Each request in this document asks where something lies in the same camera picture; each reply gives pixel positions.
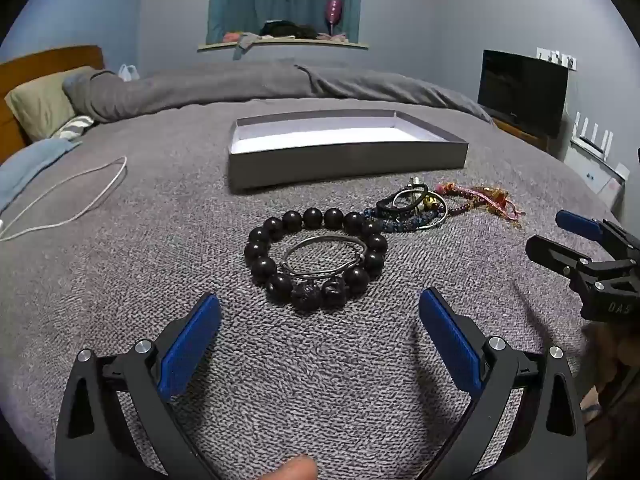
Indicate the striped pillow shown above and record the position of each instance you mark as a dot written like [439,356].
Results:
[75,126]

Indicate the grey duvet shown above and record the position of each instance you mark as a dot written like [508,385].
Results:
[250,85]

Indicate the pink cloth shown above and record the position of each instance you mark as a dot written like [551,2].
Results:
[232,37]

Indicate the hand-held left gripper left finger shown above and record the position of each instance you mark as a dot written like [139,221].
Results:
[192,345]

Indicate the olive green pillow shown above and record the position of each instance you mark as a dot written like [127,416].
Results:
[40,105]

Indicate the small pink item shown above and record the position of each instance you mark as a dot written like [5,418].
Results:
[332,37]

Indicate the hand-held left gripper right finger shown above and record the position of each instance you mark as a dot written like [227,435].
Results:
[450,340]

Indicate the light blue cloth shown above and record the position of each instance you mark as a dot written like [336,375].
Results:
[30,165]

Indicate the silver metal bangle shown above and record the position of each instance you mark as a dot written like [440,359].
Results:
[325,238]

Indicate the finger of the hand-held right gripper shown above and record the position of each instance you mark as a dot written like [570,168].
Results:
[577,224]
[550,252]

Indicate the grey hanging cloth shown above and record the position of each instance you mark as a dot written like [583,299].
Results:
[245,42]

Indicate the wooden windowsill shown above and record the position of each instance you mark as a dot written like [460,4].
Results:
[300,44]

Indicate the wooden headboard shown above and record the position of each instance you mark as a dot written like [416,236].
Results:
[50,60]

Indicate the white plastic bag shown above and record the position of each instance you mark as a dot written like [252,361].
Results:
[128,73]

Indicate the black flat screen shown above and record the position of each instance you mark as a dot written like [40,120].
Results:
[520,85]

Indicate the white router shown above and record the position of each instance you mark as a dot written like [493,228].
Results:
[592,137]

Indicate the grey bed cover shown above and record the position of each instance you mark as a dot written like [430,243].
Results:
[150,260]

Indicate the black cloth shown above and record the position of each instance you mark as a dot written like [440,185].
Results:
[290,30]

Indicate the white box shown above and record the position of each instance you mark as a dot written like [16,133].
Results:
[595,175]

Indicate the wooden screen stand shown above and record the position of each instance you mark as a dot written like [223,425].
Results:
[522,134]

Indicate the person's left hand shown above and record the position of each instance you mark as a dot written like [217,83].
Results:
[295,469]

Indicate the person's right hand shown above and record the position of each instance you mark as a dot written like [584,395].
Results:
[605,355]

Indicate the shallow grey cardboard box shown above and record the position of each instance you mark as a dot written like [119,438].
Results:
[350,165]

